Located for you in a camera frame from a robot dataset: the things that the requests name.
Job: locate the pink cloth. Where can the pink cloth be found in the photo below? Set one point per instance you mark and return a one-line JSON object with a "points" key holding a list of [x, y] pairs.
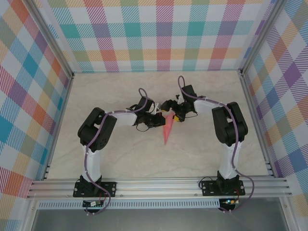
{"points": [[167, 130]]}

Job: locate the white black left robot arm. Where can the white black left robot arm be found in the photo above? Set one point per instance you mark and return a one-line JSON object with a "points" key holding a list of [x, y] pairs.
{"points": [[92, 161]]}

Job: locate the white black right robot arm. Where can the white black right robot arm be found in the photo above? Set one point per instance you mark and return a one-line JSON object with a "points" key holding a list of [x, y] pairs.
{"points": [[227, 158]]}

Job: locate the grey metal panel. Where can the grey metal panel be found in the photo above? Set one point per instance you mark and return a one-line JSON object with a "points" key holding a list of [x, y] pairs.
{"points": [[156, 220]]}

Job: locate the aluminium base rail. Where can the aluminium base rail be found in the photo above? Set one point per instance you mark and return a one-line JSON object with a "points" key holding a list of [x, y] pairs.
{"points": [[158, 187]]}

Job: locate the aluminium side rail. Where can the aluminium side rail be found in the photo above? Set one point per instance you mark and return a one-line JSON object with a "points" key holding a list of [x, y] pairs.
{"points": [[256, 125], [59, 125]]}

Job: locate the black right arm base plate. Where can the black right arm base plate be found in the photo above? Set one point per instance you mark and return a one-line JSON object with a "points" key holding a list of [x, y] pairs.
{"points": [[209, 187]]}

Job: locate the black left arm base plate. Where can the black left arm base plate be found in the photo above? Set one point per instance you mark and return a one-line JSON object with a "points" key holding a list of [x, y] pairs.
{"points": [[110, 188]]}

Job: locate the aluminium frame post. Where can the aluminium frame post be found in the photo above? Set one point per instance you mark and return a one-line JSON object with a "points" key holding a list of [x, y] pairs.
{"points": [[262, 36], [51, 41]]}

